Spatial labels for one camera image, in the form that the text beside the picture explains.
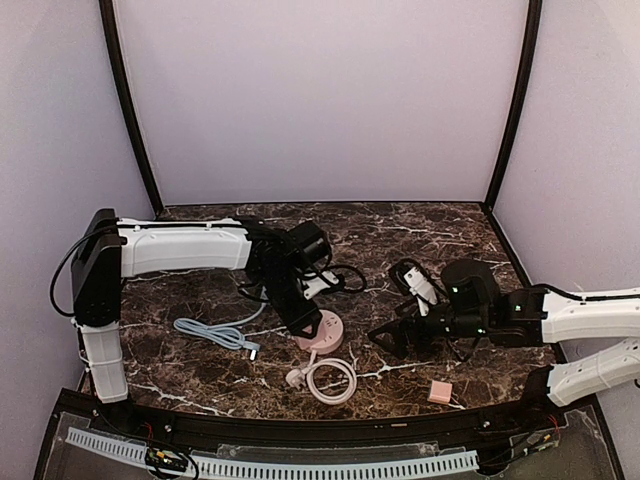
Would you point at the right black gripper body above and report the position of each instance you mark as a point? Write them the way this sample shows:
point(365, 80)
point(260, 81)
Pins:
point(417, 326)

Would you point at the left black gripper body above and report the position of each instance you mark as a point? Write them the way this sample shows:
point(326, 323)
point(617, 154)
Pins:
point(296, 316)

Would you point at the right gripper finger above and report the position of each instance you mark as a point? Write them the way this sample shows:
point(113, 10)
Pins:
point(396, 327)
point(394, 342)

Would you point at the pink round power strip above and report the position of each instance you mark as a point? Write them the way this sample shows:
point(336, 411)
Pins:
point(329, 336)

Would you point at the pink small plug adapter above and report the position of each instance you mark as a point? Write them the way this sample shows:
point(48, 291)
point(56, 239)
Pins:
point(440, 392)

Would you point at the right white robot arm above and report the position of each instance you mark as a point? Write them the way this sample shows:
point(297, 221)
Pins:
point(529, 317)

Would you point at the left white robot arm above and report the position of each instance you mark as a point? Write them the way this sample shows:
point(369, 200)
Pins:
point(283, 262)

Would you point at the small circuit board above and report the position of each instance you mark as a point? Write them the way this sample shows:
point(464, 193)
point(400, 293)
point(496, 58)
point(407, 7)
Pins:
point(165, 459)

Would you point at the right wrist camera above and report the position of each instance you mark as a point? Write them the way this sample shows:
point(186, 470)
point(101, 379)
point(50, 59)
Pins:
point(411, 278)

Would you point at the black front table rail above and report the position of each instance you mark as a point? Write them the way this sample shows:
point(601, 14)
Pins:
point(477, 427)

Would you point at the grey slotted cable duct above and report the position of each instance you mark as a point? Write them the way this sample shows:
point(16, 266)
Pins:
point(247, 463)

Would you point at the right black frame post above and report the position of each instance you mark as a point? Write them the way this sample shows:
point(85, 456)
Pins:
point(521, 83)

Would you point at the black frame post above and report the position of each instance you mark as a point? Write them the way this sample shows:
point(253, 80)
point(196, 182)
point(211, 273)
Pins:
point(521, 83)
point(127, 107)

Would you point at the left black frame post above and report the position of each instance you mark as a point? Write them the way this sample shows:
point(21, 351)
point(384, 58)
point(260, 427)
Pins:
point(127, 107)

